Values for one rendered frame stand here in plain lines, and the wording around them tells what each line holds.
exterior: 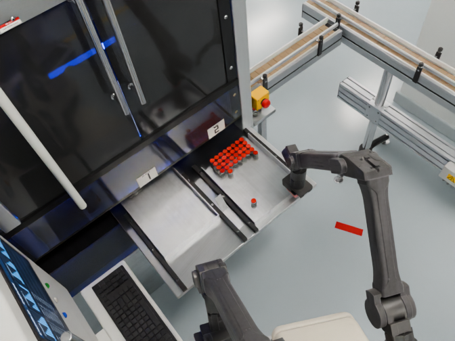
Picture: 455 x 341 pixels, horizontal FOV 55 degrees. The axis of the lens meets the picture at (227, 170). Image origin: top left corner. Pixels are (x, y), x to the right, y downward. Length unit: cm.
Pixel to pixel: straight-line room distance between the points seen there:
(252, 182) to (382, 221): 77
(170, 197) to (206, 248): 27
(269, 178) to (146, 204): 51
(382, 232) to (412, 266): 155
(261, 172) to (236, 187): 12
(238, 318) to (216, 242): 80
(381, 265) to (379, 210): 14
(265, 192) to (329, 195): 108
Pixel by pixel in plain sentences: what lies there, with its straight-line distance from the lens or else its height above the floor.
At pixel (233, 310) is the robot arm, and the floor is 151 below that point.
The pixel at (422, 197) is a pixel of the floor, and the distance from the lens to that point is 291.
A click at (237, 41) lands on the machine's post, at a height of 138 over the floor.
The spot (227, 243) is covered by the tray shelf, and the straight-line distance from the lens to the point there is 167.
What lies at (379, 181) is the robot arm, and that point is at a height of 148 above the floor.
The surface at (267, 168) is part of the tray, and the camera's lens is 182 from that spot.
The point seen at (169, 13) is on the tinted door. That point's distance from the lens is 135.
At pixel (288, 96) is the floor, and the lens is 326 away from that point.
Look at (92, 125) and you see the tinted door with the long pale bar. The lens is 141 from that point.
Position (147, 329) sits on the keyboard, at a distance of 167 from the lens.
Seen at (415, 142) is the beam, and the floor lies 50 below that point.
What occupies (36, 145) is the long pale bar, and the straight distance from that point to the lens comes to 124.
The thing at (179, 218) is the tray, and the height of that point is 88.
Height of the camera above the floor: 241
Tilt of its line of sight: 57 degrees down
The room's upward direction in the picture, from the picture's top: 9 degrees counter-clockwise
